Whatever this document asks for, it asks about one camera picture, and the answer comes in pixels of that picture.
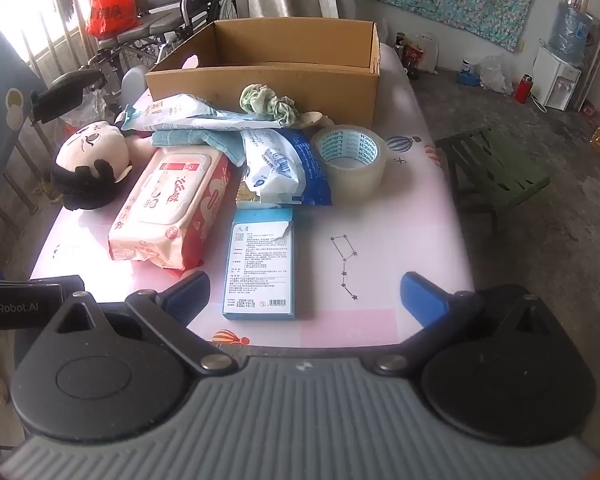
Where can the black-haired plush doll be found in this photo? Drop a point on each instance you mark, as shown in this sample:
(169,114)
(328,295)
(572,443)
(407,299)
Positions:
(95,150)

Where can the pink printed tablecloth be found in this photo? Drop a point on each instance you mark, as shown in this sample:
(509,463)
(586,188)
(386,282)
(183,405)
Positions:
(380,240)

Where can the white water dispenser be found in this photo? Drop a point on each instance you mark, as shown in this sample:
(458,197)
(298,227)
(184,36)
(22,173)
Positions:
(555,77)

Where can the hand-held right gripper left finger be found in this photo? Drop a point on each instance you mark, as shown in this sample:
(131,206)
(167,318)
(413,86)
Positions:
(190,290)

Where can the metal window railing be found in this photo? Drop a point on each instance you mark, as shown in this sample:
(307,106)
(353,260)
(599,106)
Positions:
(50,45)

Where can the red thermos bottle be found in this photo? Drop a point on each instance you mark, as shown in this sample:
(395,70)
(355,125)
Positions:
(523,89)

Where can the clear bag of masks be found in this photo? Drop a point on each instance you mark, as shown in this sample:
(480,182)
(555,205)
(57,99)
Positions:
(180,110)

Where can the green and white scrunchie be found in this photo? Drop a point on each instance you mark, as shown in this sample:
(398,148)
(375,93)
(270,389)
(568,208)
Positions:
(260,97)

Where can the blue and white plastic package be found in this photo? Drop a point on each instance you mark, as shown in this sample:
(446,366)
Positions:
(290,170)

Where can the light blue towel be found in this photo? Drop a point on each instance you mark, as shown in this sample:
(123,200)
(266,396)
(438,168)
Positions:
(195,139)

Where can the printed blanket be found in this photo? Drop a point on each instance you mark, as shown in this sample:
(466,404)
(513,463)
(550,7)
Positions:
(0,110)

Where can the cardboard box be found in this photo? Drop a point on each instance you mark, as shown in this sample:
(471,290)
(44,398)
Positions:
(280,85)

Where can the wheelchair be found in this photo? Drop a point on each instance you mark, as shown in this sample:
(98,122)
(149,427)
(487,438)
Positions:
(200,0)

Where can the green folding stool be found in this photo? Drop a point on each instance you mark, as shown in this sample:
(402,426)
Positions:
(495,165)

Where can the pink wet wipes pack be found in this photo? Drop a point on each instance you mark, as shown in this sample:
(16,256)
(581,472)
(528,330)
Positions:
(170,200)

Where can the blue paper box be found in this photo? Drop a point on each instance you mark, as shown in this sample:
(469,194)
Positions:
(260,270)

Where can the blue water jug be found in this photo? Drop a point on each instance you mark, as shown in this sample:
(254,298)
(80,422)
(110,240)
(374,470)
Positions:
(570,30)

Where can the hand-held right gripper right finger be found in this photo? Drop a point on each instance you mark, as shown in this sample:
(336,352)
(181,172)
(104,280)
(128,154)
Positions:
(422,297)

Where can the white plastic bag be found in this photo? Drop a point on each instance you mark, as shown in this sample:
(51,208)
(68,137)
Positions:
(495,75)

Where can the white oval object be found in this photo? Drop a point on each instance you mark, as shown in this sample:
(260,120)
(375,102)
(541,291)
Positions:
(312,119)

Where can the clear packing tape roll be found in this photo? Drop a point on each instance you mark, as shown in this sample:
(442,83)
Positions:
(352,175)

